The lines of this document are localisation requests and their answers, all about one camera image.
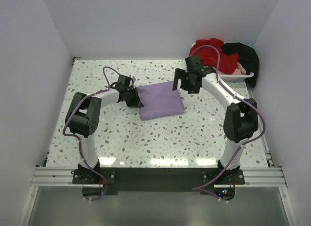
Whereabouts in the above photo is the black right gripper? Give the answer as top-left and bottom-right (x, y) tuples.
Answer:
(173, 68), (200, 94)

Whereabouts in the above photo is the lilac t shirt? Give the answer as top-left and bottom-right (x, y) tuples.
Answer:
(137, 81), (185, 121)

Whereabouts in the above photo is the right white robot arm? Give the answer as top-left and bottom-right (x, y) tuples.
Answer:
(173, 69), (258, 184)

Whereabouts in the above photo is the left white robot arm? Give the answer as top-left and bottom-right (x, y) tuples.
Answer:
(63, 75), (144, 183)

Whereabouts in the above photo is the red t shirt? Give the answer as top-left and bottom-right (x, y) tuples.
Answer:
(189, 37), (240, 75)

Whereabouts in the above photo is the white laundry basket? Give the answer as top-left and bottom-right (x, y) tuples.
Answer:
(189, 38), (254, 82)

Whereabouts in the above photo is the pink t shirt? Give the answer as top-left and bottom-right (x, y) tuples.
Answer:
(232, 63), (247, 75)

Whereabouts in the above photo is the black t shirt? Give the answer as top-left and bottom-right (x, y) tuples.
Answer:
(222, 42), (259, 88)

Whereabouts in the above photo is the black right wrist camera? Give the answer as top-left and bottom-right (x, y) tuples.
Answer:
(185, 55), (204, 72)

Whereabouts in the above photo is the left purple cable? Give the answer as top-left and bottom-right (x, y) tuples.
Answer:
(62, 66), (124, 171)

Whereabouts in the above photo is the purple cable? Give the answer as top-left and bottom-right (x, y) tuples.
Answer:
(191, 45), (267, 195)
(62, 66), (124, 171)

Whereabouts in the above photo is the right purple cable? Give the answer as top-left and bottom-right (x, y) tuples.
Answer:
(191, 45), (267, 195)

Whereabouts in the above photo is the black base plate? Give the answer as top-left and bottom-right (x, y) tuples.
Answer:
(71, 167), (245, 200)

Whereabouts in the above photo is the aluminium frame rail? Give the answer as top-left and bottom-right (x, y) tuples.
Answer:
(18, 87), (298, 226)

